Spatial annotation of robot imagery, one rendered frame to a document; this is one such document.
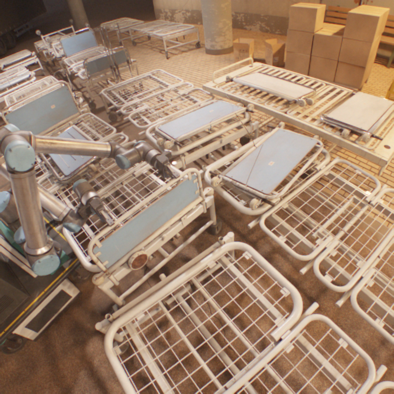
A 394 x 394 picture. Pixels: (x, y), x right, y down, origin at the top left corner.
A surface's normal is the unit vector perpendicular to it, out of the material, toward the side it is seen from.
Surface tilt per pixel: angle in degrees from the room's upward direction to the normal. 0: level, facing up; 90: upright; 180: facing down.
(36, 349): 0
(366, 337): 0
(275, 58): 90
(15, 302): 90
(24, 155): 83
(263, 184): 5
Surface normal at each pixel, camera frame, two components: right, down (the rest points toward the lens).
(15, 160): 0.73, 0.36
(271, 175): -0.16, -0.69
